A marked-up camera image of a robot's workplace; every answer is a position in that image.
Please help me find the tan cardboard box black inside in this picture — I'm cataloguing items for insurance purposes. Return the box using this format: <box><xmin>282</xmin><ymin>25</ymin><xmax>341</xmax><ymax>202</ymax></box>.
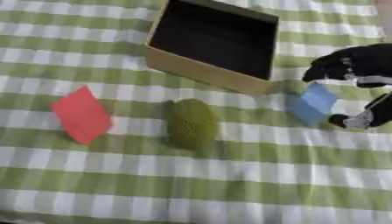
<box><xmin>143</xmin><ymin>0</ymin><xmax>282</xmax><ymax>95</ymax></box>

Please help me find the blue block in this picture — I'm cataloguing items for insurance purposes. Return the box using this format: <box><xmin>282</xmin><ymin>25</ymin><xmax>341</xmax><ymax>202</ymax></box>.
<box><xmin>284</xmin><ymin>82</ymin><xmax>340</xmax><ymax>127</ymax></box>

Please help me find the green spiky toy fruit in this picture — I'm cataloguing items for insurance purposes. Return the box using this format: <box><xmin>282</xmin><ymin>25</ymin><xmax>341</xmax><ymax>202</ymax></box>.
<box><xmin>164</xmin><ymin>98</ymin><xmax>221</xmax><ymax>151</ymax></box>

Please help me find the red flat block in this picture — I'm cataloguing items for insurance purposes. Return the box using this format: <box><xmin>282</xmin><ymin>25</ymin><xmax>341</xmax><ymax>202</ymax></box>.
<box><xmin>49</xmin><ymin>85</ymin><xmax>114</xmax><ymax>146</ymax></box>

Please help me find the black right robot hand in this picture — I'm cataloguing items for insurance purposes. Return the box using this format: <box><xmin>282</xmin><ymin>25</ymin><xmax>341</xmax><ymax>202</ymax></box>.
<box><xmin>300</xmin><ymin>43</ymin><xmax>392</xmax><ymax>130</ymax></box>

